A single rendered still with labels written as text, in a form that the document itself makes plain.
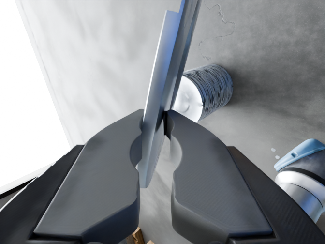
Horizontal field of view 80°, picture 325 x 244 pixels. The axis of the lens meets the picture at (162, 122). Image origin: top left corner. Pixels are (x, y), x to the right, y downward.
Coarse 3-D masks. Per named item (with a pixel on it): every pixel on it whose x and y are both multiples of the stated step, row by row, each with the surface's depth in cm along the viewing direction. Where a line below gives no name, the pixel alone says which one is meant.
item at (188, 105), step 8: (184, 80) 100; (184, 88) 102; (192, 88) 98; (184, 96) 103; (192, 96) 100; (200, 96) 96; (176, 104) 109; (184, 104) 105; (192, 104) 102; (184, 112) 108; (192, 112) 104; (200, 112) 100; (192, 120) 106
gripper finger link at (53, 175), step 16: (80, 144) 8; (64, 160) 8; (48, 176) 7; (64, 176) 7; (32, 192) 6; (48, 192) 6; (16, 208) 6; (32, 208) 6; (0, 224) 5; (16, 224) 5; (32, 224) 5; (0, 240) 5; (16, 240) 5; (32, 240) 5; (48, 240) 5; (64, 240) 5; (80, 240) 5
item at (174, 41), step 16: (192, 0) 11; (176, 16) 8; (192, 16) 16; (176, 32) 8; (192, 32) 27; (160, 48) 9; (176, 48) 9; (160, 64) 9; (176, 64) 12; (160, 80) 9; (176, 80) 28; (160, 96) 9; (176, 96) 33; (144, 112) 10; (160, 112) 10; (144, 128) 10; (160, 128) 13; (144, 144) 11; (160, 144) 21; (144, 160) 12; (144, 176) 14
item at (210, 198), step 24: (168, 120) 11; (192, 144) 9; (216, 144) 9; (192, 168) 7; (216, 168) 7; (192, 192) 6; (216, 192) 6; (240, 192) 7; (192, 216) 6; (216, 216) 6; (240, 216) 6; (264, 216) 6; (192, 240) 6; (216, 240) 6
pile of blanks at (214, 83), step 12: (192, 72) 105; (204, 72) 107; (216, 72) 111; (204, 84) 100; (216, 84) 106; (228, 84) 114; (204, 96) 98; (216, 96) 106; (228, 96) 117; (204, 108) 101; (216, 108) 112
